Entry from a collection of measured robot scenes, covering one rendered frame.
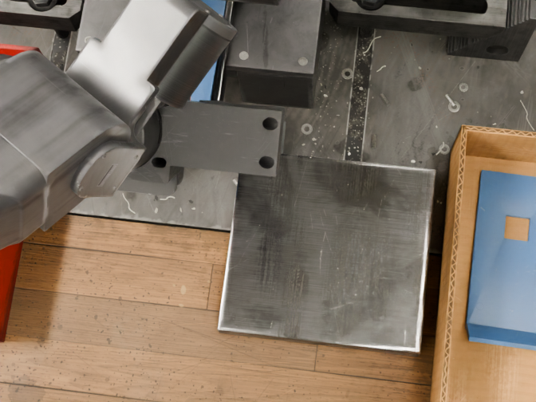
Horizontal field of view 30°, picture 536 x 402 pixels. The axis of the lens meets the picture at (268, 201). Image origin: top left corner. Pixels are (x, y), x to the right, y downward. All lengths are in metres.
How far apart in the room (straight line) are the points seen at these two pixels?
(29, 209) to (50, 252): 0.38
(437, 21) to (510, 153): 0.13
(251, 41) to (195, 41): 0.26
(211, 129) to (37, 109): 0.15
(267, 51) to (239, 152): 0.21
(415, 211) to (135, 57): 0.37
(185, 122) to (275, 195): 0.23
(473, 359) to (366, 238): 0.13
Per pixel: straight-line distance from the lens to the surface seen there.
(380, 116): 0.91
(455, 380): 0.86
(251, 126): 0.64
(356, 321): 0.84
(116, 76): 0.58
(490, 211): 0.88
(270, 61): 0.83
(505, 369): 0.87
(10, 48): 0.90
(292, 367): 0.86
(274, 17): 0.85
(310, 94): 0.87
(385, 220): 0.86
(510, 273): 0.88
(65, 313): 0.89
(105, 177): 0.55
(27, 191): 0.51
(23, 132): 0.52
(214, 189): 0.89
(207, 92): 0.81
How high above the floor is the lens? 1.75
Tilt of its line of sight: 75 degrees down
